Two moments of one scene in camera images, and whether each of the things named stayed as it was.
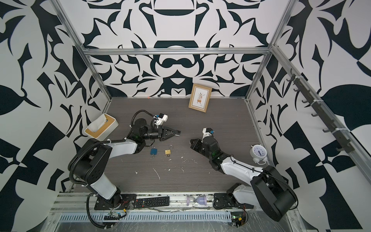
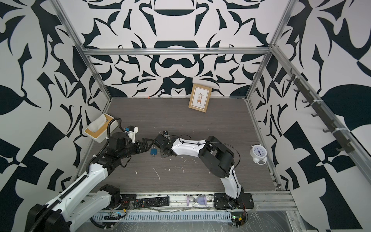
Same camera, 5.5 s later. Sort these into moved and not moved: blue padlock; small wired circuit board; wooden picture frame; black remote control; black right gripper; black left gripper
Moved: black right gripper; black left gripper
Not moved: small wired circuit board; wooden picture frame; blue padlock; black remote control
